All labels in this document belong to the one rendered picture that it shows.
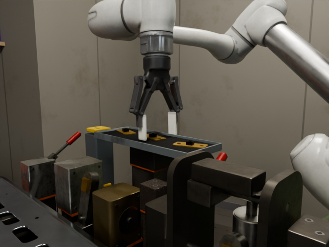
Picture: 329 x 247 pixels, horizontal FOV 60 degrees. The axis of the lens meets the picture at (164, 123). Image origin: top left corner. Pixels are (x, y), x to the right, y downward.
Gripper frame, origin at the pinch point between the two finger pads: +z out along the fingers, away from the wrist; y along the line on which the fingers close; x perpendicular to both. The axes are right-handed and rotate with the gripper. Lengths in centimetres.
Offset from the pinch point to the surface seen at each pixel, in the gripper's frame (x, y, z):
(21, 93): -179, -7, -9
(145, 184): 13.7, 14.2, 8.9
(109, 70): -191, -89, -29
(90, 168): -4.6, 18.4, 8.5
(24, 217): -8.5, 33.8, 18.5
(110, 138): -8.9, 10.0, 2.5
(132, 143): 0.5, 8.8, 2.5
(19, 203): -17.8, 32.8, 18.2
